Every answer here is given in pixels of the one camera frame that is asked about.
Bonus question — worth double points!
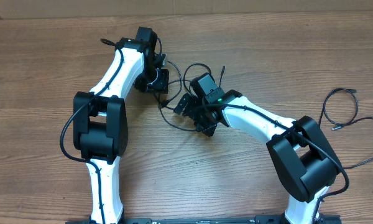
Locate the black USB cable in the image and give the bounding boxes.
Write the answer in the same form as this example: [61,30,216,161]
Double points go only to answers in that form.
[154,60,226,133]
[318,87,373,170]

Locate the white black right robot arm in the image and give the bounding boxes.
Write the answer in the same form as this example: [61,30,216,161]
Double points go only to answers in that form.
[174,73,349,223]

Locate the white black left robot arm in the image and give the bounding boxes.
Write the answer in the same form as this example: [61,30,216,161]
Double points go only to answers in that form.
[60,27,169,223]

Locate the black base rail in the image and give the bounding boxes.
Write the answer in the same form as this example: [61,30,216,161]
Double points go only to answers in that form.
[65,214,342,224]

